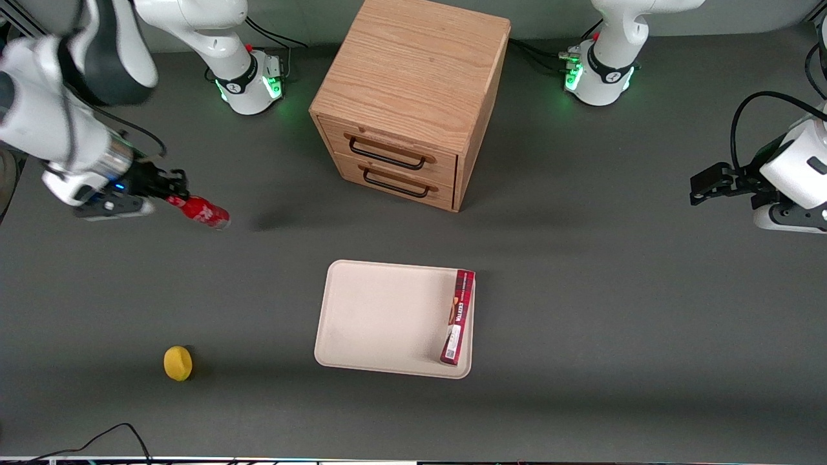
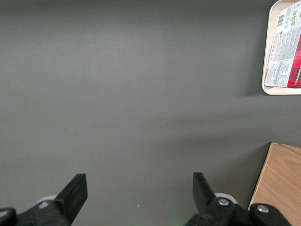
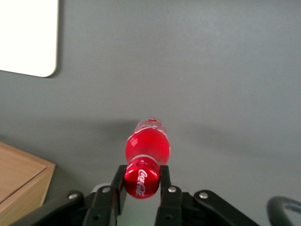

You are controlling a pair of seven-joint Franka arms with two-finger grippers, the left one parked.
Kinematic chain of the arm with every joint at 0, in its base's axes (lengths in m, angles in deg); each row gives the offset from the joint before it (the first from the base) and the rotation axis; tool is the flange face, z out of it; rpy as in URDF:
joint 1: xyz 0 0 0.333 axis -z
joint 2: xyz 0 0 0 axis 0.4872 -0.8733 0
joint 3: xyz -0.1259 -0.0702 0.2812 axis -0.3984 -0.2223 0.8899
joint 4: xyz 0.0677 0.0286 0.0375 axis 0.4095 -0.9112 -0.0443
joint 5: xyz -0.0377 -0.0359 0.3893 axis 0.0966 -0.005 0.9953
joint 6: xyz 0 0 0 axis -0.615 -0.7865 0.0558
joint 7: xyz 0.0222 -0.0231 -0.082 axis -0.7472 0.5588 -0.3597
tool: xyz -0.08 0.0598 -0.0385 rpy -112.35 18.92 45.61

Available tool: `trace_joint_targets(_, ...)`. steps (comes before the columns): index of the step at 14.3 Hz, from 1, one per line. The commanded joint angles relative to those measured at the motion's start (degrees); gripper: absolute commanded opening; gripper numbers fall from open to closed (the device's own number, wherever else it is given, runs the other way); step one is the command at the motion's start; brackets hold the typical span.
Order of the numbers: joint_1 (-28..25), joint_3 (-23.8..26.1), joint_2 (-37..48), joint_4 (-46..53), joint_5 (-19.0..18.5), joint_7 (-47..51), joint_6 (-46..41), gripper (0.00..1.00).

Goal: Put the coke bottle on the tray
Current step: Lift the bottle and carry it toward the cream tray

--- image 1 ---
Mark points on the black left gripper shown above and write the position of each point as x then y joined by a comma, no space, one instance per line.
740,177

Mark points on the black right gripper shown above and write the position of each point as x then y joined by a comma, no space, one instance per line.
146,180

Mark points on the red coke bottle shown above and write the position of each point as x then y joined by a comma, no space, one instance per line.
205,212

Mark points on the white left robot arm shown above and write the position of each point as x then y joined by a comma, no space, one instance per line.
610,71

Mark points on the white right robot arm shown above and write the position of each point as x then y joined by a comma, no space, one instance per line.
45,123

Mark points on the beige rectangular tray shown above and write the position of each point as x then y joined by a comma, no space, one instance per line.
381,316

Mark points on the yellow lemon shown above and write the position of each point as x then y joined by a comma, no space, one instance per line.
177,363

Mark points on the wooden drawer cabinet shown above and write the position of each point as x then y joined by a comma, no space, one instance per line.
413,71

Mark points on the red cookie box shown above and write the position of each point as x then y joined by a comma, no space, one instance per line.
457,316

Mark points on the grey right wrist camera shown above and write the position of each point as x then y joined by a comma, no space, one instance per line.
116,208

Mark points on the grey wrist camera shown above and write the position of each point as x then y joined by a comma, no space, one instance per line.
116,208
788,221

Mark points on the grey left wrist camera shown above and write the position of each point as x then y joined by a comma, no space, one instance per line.
788,221

